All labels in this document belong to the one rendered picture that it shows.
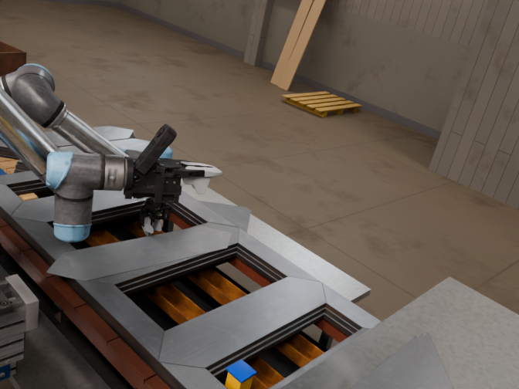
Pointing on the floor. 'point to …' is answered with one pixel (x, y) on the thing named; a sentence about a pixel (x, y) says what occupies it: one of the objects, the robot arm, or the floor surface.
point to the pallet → (329, 103)
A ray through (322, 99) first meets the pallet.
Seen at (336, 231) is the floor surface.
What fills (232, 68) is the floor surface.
